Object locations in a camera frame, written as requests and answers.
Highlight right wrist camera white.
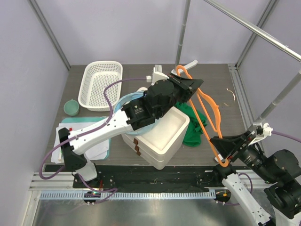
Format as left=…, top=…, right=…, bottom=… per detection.
left=249, top=122, right=273, bottom=145

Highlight white stacked storage box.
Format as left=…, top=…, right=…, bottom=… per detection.
left=121, top=107, right=190, bottom=170

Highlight green plastic cup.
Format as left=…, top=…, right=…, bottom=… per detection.
left=63, top=99, right=79, bottom=116

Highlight orange clothes hanger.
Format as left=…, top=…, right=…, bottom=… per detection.
left=175, top=65, right=236, bottom=168

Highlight light blue headphones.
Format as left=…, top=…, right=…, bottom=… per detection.
left=113, top=90, right=158, bottom=136

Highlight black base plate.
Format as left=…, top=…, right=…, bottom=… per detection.
left=44, top=164, right=240, bottom=192

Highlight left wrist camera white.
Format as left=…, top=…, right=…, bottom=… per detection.
left=146, top=65, right=168, bottom=85

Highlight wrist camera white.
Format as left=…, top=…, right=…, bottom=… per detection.
left=249, top=122, right=273, bottom=145
left=146, top=65, right=168, bottom=85

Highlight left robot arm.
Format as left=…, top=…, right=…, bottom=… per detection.
left=58, top=74, right=204, bottom=188

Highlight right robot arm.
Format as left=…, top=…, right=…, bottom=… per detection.
left=210, top=131, right=301, bottom=226

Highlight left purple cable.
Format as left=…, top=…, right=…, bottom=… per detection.
left=39, top=78, right=149, bottom=204

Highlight green t shirt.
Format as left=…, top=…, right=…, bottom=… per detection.
left=175, top=102, right=203, bottom=147

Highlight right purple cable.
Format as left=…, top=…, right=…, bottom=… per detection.
left=271, top=130, right=301, bottom=143

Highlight purple cable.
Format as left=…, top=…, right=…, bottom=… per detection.
left=271, top=130, right=301, bottom=143
left=39, top=78, right=149, bottom=204

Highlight white slotted cable duct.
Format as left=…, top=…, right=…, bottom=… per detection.
left=40, top=190, right=216, bottom=200

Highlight teal bordered mat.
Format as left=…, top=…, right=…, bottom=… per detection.
left=61, top=117, right=111, bottom=160

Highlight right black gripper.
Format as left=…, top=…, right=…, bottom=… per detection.
left=210, top=129, right=277, bottom=182

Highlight white perforated plastic basket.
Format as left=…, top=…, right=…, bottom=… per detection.
left=78, top=61, right=123, bottom=112

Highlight metal clothes rack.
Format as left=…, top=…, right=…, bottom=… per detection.
left=150, top=0, right=301, bottom=163

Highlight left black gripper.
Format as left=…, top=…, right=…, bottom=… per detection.
left=157, top=73, right=203, bottom=119

